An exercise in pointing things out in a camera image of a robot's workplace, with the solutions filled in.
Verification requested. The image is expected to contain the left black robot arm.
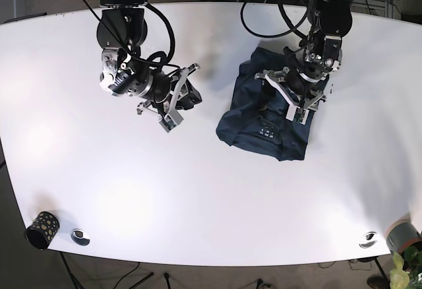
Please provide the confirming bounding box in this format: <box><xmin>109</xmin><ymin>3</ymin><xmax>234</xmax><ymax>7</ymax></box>
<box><xmin>249</xmin><ymin>0</ymin><xmax>353</xmax><ymax>125</ymax></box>

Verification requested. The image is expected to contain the green potted plant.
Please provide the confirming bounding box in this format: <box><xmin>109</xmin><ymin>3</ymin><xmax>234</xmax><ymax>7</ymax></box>
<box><xmin>390</xmin><ymin>245</ymin><xmax>421</xmax><ymax>289</ymax></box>

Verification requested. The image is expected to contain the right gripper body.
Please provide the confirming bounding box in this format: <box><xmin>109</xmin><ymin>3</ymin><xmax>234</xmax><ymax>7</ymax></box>
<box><xmin>136</xmin><ymin>63</ymin><xmax>200</xmax><ymax>133</ymax></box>

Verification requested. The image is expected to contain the left silver table grommet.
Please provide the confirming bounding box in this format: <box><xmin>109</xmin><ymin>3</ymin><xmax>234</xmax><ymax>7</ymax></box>
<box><xmin>71</xmin><ymin>229</ymin><xmax>90</xmax><ymax>246</ymax></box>

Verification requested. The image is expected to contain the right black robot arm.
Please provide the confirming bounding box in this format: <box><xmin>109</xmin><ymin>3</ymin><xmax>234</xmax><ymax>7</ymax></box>
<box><xmin>96</xmin><ymin>0</ymin><xmax>202</xmax><ymax>132</ymax></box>

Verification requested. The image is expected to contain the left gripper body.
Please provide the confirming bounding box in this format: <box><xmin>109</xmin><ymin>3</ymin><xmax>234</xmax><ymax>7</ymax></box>
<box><xmin>255</xmin><ymin>66</ymin><xmax>330</xmax><ymax>125</ymax></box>

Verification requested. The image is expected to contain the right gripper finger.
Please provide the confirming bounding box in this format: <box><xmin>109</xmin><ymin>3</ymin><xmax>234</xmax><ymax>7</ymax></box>
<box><xmin>182</xmin><ymin>82</ymin><xmax>202</xmax><ymax>109</ymax></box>
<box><xmin>175</xmin><ymin>100</ymin><xmax>192</xmax><ymax>111</ymax></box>

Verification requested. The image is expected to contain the black gold-dotted cup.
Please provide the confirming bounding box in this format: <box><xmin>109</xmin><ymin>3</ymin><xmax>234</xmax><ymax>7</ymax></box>
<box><xmin>24</xmin><ymin>211</ymin><xmax>60</xmax><ymax>251</ymax></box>

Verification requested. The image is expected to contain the silver table grommet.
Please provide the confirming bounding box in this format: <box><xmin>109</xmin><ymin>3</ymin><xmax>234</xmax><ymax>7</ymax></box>
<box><xmin>71</xmin><ymin>229</ymin><xmax>90</xmax><ymax>246</ymax></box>
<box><xmin>358</xmin><ymin>232</ymin><xmax>378</xmax><ymax>249</ymax></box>

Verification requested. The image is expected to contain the right silver table grommet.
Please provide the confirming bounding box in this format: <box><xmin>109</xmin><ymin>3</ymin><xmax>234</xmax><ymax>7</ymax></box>
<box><xmin>358</xmin><ymin>232</ymin><xmax>378</xmax><ymax>249</ymax></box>

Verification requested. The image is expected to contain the grey flower pot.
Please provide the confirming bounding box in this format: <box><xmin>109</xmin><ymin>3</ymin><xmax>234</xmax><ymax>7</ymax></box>
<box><xmin>386</xmin><ymin>220</ymin><xmax>421</xmax><ymax>254</ymax></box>

